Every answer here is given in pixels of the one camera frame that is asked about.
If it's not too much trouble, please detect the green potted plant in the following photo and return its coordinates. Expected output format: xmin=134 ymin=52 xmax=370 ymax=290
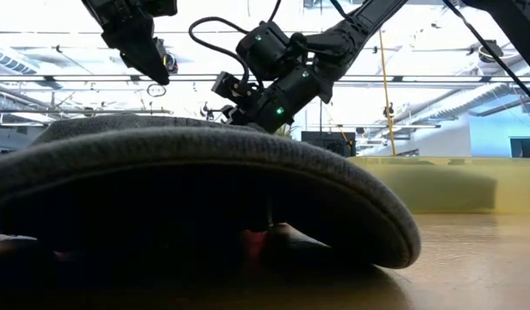
xmin=272 ymin=123 xmax=299 ymax=140

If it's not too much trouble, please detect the yellow hanging cable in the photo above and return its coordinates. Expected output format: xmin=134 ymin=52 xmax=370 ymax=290
xmin=378 ymin=29 xmax=398 ymax=157

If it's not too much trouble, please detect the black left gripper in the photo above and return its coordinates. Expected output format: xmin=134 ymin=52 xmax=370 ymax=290
xmin=81 ymin=0 xmax=178 ymax=86

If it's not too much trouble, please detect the black metal stand bar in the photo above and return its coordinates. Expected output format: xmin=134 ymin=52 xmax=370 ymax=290
xmin=202 ymin=102 xmax=231 ymax=122

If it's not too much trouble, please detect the black ceiling cord reel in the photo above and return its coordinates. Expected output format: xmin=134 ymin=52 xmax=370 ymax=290
xmin=477 ymin=39 xmax=505 ymax=64
xmin=160 ymin=38 xmax=179 ymax=74

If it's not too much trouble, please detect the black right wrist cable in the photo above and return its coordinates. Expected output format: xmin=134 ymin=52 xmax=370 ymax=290
xmin=188 ymin=15 xmax=253 ymax=85

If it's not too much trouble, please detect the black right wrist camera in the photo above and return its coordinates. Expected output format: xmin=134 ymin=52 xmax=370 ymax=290
xmin=211 ymin=71 xmax=253 ymax=104

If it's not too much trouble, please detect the pink translucent plastic bin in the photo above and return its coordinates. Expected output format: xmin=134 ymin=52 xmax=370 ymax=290
xmin=240 ymin=229 xmax=270 ymax=259

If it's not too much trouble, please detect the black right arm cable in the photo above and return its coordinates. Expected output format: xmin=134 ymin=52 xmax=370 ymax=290
xmin=440 ymin=0 xmax=530 ymax=108

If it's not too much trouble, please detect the black cable loop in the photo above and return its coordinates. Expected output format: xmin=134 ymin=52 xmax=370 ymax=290
xmin=146 ymin=83 xmax=168 ymax=98

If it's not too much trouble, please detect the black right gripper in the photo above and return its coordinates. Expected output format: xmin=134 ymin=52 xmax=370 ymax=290
xmin=223 ymin=64 xmax=334 ymax=133

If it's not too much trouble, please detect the black computer monitor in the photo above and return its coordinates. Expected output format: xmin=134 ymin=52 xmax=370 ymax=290
xmin=509 ymin=136 xmax=530 ymax=158
xmin=301 ymin=130 xmax=357 ymax=157

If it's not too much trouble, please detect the corrugated silver ceiling duct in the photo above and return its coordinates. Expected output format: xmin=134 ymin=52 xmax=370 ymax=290
xmin=393 ymin=82 xmax=530 ymax=126

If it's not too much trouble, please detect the grey ceiling air duct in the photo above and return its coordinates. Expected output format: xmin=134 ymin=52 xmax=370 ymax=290
xmin=0 ymin=44 xmax=66 ymax=78

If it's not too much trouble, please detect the yellow translucent plastic bin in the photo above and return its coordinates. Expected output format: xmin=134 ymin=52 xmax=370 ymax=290
xmin=348 ymin=155 xmax=530 ymax=215

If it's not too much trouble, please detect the long ceiling light strip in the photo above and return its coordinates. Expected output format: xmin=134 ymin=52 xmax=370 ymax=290
xmin=0 ymin=73 xmax=530 ymax=84

